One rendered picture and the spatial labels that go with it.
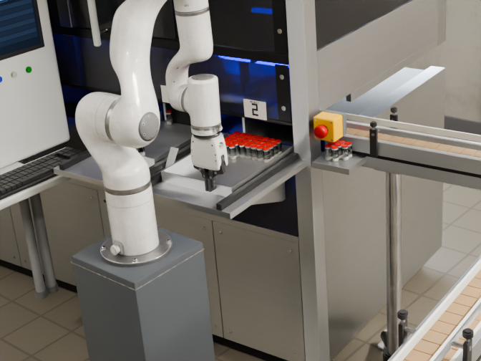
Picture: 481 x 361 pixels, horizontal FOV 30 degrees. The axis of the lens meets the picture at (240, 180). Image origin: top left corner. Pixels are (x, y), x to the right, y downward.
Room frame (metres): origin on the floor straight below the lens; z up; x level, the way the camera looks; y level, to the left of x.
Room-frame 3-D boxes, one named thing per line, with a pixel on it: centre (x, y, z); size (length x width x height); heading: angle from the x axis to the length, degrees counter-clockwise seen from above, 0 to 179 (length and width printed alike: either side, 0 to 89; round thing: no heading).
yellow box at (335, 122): (2.51, -0.28, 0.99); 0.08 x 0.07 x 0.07; 143
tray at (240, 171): (2.52, 0.03, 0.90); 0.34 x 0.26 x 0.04; 143
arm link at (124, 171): (2.11, 0.31, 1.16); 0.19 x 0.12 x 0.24; 50
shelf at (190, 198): (2.62, 0.17, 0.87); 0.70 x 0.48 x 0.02; 53
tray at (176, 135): (2.78, 0.26, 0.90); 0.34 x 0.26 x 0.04; 143
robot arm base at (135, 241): (2.09, 0.29, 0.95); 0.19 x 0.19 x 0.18
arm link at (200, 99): (2.34, 0.08, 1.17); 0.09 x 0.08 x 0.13; 50
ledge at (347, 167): (2.54, -0.32, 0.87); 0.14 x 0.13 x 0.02; 143
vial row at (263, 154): (2.59, -0.02, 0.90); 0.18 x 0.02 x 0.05; 53
